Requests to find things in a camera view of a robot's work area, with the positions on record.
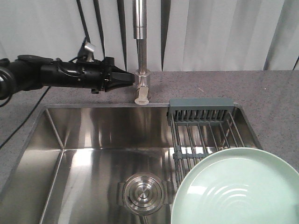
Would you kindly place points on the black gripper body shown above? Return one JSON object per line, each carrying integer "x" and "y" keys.
{"x": 97, "y": 75}

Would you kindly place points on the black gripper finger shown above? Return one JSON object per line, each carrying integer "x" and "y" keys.
{"x": 112, "y": 85}
{"x": 119, "y": 75}

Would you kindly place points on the stainless steel faucet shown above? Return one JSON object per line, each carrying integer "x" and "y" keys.
{"x": 142, "y": 74}

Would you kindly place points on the light green round plate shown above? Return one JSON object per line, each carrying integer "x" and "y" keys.
{"x": 238, "y": 186}

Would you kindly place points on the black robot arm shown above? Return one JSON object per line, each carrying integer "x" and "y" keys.
{"x": 29, "y": 72}

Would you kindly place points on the grey over-sink drying rack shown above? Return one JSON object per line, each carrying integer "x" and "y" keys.
{"x": 203, "y": 126}

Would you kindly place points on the white pleated curtain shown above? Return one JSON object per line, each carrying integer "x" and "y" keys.
{"x": 182, "y": 35}

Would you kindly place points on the stainless steel sink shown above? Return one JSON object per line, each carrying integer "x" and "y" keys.
{"x": 75, "y": 157}

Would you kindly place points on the round steel sink drain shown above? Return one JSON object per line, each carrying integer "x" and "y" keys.
{"x": 144, "y": 193}

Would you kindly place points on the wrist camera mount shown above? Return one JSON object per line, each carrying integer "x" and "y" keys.
{"x": 86, "y": 51}

